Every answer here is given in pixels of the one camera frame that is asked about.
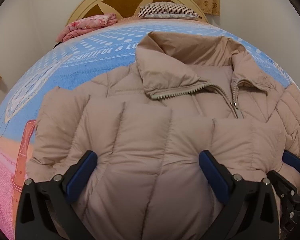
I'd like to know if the pink floral folded blanket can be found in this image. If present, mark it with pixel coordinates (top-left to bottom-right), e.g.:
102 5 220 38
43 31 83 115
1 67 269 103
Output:
56 13 118 43

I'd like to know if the beige puffer jacket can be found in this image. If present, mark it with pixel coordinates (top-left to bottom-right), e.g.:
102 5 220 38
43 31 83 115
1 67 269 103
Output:
26 32 300 239

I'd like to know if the blue pink printed bedspread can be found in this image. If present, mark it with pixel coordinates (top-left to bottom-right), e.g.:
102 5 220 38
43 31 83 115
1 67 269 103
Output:
0 17 300 240

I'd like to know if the cream wooden headboard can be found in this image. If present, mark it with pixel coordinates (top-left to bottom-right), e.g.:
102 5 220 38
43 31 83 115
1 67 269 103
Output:
65 0 209 27

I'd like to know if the striped pillow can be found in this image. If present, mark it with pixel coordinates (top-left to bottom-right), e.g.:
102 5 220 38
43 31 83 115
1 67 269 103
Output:
138 2 202 19

